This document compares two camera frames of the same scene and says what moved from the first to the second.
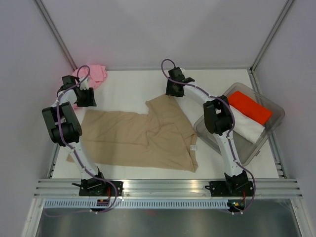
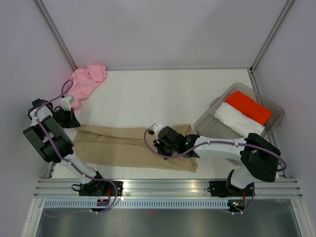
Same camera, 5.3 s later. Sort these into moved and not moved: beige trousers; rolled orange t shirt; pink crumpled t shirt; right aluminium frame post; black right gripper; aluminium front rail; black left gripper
Moved: black left gripper; beige trousers; black right gripper
Not moved: rolled orange t shirt; aluminium front rail; pink crumpled t shirt; right aluminium frame post
